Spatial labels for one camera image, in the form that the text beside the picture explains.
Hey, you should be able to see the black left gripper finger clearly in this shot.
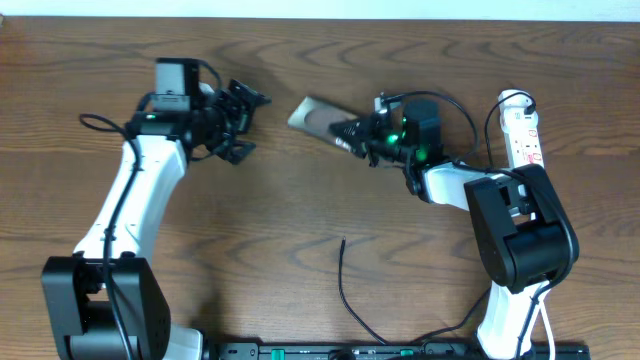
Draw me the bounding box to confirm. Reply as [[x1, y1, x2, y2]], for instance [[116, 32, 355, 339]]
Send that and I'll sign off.
[[228, 79, 272, 108], [214, 140, 256, 165]]

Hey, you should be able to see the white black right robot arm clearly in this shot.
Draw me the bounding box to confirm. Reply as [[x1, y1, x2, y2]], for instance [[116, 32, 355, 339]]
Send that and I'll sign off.
[[328, 90, 579, 359]]

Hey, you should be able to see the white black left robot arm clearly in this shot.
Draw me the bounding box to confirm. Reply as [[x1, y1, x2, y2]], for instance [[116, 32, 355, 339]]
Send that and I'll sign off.
[[41, 80, 271, 359]]

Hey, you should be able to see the white charger plug adapter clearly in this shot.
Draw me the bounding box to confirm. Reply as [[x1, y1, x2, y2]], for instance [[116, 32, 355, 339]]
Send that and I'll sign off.
[[498, 89, 538, 124]]

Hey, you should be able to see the white power strip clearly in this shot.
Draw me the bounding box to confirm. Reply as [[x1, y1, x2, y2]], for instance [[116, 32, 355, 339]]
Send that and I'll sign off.
[[500, 107, 544, 168]]

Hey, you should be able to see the black charging cable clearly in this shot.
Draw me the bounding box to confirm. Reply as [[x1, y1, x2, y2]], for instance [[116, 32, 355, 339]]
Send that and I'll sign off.
[[337, 90, 537, 347]]

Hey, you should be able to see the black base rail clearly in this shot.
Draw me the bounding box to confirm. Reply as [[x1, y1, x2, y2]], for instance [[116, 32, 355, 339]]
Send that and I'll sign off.
[[204, 341, 591, 360]]

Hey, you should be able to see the white power strip cord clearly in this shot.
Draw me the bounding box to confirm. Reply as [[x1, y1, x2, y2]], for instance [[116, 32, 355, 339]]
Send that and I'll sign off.
[[537, 279, 557, 360]]

